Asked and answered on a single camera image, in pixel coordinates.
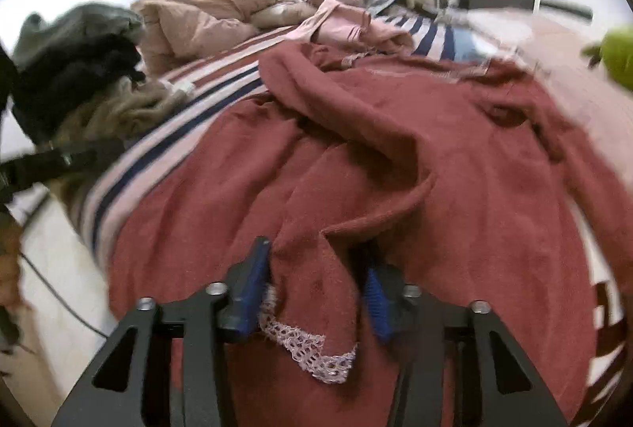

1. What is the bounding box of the dark red knit sweater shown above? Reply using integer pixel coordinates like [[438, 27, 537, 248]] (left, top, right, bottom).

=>
[[108, 42, 632, 426]]

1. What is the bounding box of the black garment on pile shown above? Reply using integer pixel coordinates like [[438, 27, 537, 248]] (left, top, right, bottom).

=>
[[11, 35, 145, 144]]

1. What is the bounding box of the olive garment on pile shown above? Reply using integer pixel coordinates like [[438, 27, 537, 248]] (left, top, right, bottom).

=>
[[47, 78, 194, 230]]

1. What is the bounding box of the grey garment on pile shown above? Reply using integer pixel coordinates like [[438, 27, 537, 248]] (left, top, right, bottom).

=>
[[11, 2, 145, 69]]

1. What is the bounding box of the striped fleece bed blanket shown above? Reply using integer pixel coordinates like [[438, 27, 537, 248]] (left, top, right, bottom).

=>
[[78, 19, 632, 426]]

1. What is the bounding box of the pink beige duvet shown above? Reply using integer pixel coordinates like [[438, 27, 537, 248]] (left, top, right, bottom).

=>
[[132, 0, 316, 76]]

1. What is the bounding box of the pink striped front pillow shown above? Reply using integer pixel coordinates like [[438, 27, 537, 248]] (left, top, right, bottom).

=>
[[511, 10, 632, 188]]

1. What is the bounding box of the pink crumpled garment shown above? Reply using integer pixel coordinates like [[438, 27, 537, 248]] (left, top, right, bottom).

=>
[[285, 0, 415, 54]]

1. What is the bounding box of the green avocado plush toy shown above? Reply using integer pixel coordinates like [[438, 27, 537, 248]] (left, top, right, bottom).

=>
[[580, 25, 633, 91]]

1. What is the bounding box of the pink rear pillow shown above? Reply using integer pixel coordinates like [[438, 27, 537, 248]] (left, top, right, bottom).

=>
[[466, 9, 533, 39]]

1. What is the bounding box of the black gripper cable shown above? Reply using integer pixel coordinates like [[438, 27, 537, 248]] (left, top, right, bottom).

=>
[[16, 193, 111, 340]]

